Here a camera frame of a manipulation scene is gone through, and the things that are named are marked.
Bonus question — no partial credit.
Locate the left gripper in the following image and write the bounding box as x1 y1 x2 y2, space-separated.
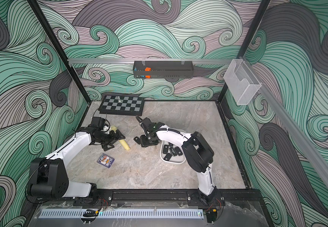
95 130 125 150

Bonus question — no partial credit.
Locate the black vw key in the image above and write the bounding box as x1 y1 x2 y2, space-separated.
164 153 172 161
163 144 169 155

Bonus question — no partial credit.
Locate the white plastic storage box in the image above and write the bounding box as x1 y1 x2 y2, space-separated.
156 128 190 165

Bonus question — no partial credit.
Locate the black VW key top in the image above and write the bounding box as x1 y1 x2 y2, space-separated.
164 153 172 161

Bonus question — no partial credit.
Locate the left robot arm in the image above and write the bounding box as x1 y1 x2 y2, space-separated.
25 126 126 200

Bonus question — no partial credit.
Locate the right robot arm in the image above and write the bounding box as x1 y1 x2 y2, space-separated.
135 116 216 202

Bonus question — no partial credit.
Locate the blue playing card box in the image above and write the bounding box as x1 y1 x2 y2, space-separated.
97 153 115 168

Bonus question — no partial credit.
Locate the yellow plastic cylinder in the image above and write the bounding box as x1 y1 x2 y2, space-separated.
111 126 130 151

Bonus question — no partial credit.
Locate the black grey chessboard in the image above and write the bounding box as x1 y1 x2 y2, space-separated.
98 96 145 116

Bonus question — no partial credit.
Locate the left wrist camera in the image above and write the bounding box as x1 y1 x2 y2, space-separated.
89 117 110 131

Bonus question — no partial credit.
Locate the black wall shelf tray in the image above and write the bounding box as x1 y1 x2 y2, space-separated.
133 61 194 79

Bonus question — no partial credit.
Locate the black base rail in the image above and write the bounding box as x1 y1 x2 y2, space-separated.
50 189 262 207

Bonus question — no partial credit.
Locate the white slotted cable duct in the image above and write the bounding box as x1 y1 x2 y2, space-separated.
38 209 204 219

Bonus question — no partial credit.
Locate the aluminium rail back wall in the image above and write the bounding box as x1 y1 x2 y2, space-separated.
67 58 232 65

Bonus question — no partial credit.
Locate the aluminium rail wall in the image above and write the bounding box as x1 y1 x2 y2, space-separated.
239 57 328 188
67 58 232 65

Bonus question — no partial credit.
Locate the clear acrylic wall holder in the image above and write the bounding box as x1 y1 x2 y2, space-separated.
224 59 261 106

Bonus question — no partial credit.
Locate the aluminium rail right wall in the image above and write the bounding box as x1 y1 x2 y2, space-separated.
239 57 328 188

